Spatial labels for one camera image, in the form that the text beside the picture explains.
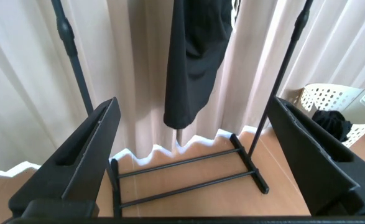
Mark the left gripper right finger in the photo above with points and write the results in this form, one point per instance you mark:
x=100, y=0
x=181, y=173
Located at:
x=325, y=174

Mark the white laundry basket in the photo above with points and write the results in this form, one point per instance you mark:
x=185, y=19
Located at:
x=328, y=96

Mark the black garment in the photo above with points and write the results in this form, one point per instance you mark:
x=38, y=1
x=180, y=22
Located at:
x=331, y=123

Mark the beige curtain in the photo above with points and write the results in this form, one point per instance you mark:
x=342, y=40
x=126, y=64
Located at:
x=30, y=77

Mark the black clothes rack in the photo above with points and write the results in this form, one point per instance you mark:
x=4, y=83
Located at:
x=182, y=163

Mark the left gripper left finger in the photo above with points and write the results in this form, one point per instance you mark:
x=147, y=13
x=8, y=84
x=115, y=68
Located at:
x=76, y=174

